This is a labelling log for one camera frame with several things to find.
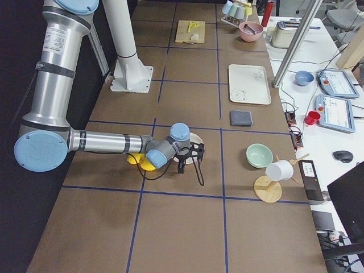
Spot white wire cup rack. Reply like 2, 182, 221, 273
221, 15, 246, 28

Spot blue bowl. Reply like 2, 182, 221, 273
295, 71, 315, 86

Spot wooden cutting board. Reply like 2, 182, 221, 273
175, 20, 205, 44

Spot mint green cup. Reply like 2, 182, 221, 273
228, 3, 241, 19

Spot light blue cup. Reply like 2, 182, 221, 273
221, 1, 233, 15

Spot teach pendant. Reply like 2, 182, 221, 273
317, 69, 359, 99
315, 94, 355, 133

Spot black computer mouse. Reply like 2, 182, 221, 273
332, 150, 354, 163

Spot mint green bowl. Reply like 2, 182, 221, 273
246, 143, 273, 168

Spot grey folded cloth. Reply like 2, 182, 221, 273
229, 110, 253, 127

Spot yellow lemon near avocado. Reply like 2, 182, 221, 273
127, 153, 144, 165

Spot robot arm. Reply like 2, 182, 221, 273
14, 1, 192, 172

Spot wooden mug tree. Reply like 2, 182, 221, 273
253, 154, 309, 203

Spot red thermos bottle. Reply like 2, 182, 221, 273
261, 0, 275, 27

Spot white bear tray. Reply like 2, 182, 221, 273
228, 64, 271, 105

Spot silver toaster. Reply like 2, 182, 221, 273
271, 20, 300, 49

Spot yellow lemon outer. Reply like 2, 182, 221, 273
140, 158, 156, 171

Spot grey blue cup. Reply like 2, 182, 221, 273
234, 6, 245, 20

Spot red mug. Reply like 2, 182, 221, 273
304, 111, 321, 125

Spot pink bowl with ice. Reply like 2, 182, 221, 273
239, 21, 263, 42

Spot white mug on tree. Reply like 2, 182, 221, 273
265, 160, 293, 181

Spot power strip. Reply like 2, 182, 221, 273
284, 111, 304, 151

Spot cream round plate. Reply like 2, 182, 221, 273
185, 133, 204, 164

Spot black box with label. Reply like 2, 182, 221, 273
299, 160, 325, 204

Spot yellow cup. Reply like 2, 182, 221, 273
245, 3, 253, 16

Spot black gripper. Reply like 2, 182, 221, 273
176, 152, 191, 173

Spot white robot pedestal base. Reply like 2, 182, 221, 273
102, 0, 154, 93

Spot teach pendant near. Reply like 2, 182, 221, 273
315, 94, 355, 133

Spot yellow plastic knife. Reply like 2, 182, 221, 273
187, 21, 201, 33

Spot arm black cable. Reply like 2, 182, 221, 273
129, 143, 205, 187

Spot metal scoop handle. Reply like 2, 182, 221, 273
243, 24, 256, 35

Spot aluminium frame post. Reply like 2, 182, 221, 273
272, 0, 322, 88

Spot teach pendant far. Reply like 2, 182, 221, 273
317, 69, 359, 99

